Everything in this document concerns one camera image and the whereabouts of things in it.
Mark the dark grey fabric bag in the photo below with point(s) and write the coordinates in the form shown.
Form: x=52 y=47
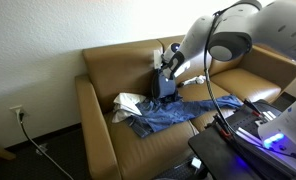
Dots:
x=163 y=86

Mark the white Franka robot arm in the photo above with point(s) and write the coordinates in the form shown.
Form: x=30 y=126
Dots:
x=194 y=36

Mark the cream white cloth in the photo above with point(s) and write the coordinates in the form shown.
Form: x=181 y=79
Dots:
x=126 y=103

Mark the dark navy garment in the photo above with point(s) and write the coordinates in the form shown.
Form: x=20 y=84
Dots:
x=173 y=98

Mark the blue denim jeans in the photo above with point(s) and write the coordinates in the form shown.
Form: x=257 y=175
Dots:
x=178 y=111

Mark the white sock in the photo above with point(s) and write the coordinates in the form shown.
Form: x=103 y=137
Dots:
x=194 y=80

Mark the brown leather sofa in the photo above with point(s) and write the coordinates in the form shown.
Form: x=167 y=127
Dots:
x=138 y=156

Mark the white power adapter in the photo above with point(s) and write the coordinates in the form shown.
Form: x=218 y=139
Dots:
x=196 y=162

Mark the black robot table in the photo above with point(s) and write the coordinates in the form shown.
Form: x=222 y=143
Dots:
x=214 y=156

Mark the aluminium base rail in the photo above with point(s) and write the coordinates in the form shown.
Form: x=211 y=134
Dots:
x=248 y=135

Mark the white wall outlet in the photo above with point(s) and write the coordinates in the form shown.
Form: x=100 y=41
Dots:
x=16 y=110

